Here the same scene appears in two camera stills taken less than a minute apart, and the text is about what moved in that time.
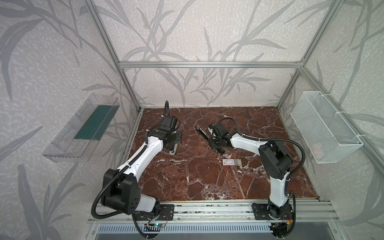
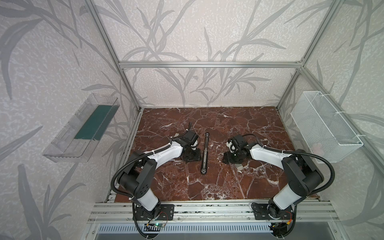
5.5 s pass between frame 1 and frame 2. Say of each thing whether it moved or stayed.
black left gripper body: moved
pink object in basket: stayed
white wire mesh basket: stayed
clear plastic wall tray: stayed
